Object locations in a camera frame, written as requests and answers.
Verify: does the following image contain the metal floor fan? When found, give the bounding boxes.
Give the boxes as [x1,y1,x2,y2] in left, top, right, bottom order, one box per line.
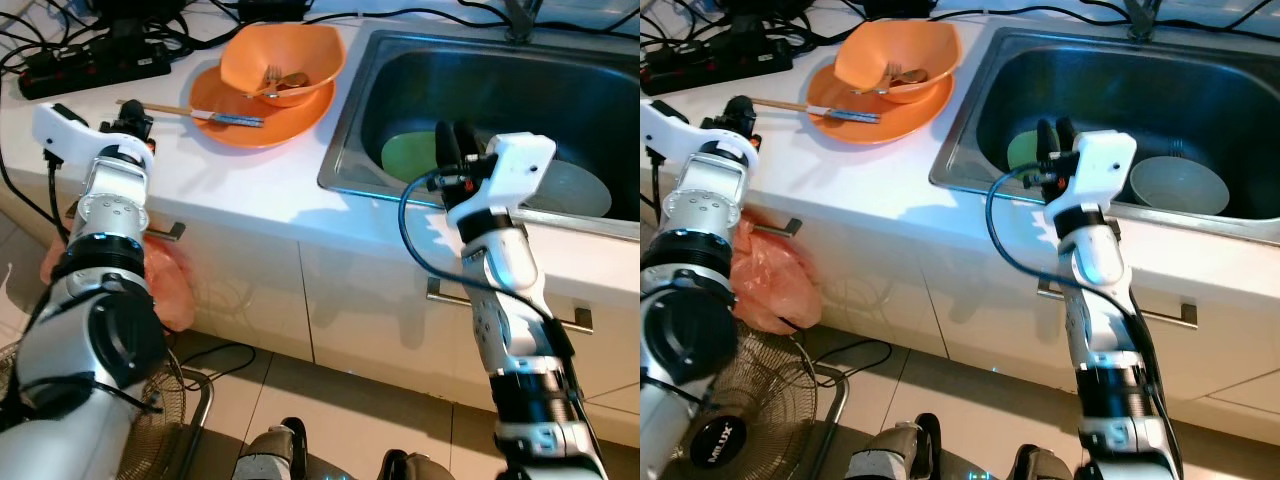
[680,325,849,480]
[0,340,216,480]

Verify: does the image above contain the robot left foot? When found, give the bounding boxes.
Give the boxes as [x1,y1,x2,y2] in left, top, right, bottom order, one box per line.
[232,418,309,480]
[848,412,941,480]

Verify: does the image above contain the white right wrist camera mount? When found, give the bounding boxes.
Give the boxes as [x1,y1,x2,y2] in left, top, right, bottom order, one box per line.
[1042,130,1138,226]
[447,132,557,229]

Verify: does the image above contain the black power adapter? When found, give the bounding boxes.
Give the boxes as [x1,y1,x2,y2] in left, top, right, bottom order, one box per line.
[235,0,306,23]
[860,0,936,21]

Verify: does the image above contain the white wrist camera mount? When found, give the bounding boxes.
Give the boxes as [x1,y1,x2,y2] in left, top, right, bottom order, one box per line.
[30,102,153,173]
[1042,130,1138,226]
[643,100,761,176]
[447,132,557,229]

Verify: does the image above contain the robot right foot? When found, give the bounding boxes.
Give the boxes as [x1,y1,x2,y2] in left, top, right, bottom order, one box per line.
[1010,445,1081,480]
[385,450,456,480]

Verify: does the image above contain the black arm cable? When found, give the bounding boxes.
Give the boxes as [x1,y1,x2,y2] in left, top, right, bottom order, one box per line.
[397,168,576,351]
[0,145,73,246]
[985,163,1161,341]

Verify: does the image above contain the stainless steel sink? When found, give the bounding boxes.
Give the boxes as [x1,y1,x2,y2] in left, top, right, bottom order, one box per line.
[930,27,1280,246]
[318,28,641,241]

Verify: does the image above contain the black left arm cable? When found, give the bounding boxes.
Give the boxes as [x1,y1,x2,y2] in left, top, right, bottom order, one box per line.
[0,145,73,246]

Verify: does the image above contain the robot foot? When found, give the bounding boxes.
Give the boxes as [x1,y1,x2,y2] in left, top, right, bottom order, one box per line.
[232,418,309,480]
[1010,445,1081,480]
[385,450,456,480]
[848,412,941,480]

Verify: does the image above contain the green plate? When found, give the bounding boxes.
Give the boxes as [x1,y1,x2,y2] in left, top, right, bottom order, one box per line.
[1005,130,1046,173]
[382,132,446,186]

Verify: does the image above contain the orange plastic plate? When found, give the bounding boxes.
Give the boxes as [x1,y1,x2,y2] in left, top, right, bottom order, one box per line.
[805,60,954,146]
[188,62,336,151]

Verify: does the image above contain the grey bowl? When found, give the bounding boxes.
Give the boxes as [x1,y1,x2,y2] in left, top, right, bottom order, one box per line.
[520,160,613,219]
[1130,155,1231,216]

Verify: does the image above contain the black power strip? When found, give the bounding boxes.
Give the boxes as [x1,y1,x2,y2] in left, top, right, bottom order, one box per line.
[640,38,796,98]
[18,40,173,101]

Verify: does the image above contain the black device with label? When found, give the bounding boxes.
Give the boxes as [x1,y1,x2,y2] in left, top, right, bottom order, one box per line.
[95,0,186,41]
[725,0,811,36]

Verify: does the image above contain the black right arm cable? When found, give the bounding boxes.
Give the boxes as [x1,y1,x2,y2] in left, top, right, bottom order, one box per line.
[397,168,576,351]
[985,163,1161,341]

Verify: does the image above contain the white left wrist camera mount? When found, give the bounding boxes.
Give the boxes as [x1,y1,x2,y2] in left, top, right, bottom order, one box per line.
[30,102,153,173]
[643,100,761,176]

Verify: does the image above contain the wooden chopstick patterned tip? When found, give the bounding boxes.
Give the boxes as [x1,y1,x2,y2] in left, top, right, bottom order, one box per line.
[115,98,266,129]
[745,95,883,125]

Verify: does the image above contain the orange plastic bag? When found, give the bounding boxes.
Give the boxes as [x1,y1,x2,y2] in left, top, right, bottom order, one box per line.
[728,210,823,336]
[40,232,198,333]

